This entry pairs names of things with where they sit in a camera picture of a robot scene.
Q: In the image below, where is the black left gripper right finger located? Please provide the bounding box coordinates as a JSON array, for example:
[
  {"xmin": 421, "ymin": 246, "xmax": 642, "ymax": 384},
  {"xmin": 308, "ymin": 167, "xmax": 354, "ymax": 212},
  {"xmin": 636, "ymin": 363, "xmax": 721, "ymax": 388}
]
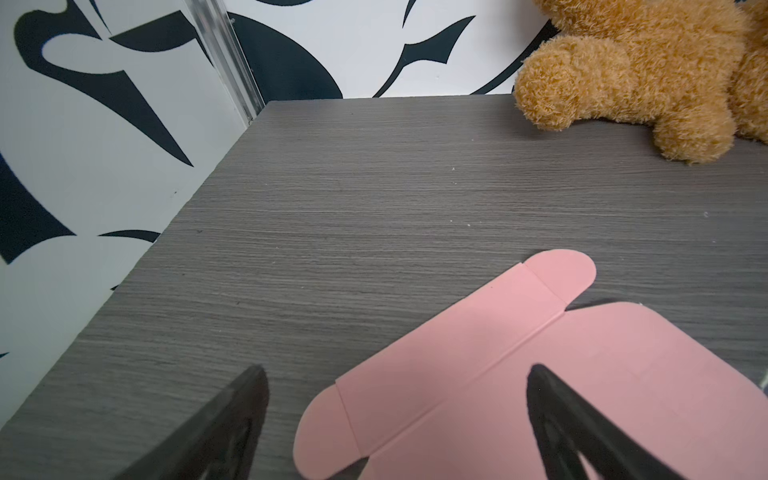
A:
[{"xmin": 526, "ymin": 364, "xmax": 681, "ymax": 479}]

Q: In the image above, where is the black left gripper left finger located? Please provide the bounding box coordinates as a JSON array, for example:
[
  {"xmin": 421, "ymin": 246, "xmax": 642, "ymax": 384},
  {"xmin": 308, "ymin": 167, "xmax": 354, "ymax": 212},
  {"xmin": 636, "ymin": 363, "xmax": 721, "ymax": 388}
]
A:
[{"xmin": 116, "ymin": 365, "xmax": 270, "ymax": 479}]

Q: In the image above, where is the pink cardboard box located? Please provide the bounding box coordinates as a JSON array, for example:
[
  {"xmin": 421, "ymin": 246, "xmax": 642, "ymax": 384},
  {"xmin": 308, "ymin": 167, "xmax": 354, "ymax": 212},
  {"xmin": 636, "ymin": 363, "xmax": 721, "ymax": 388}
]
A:
[{"xmin": 293, "ymin": 250, "xmax": 767, "ymax": 479}]

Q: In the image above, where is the brown teddy bear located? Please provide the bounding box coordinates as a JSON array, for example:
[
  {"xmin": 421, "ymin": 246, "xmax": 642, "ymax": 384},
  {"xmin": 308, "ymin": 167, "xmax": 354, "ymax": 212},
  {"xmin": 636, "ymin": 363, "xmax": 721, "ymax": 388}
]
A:
[{"xmin": 514, "ymin": 1, "xmax": 767, "ymax": 164}]

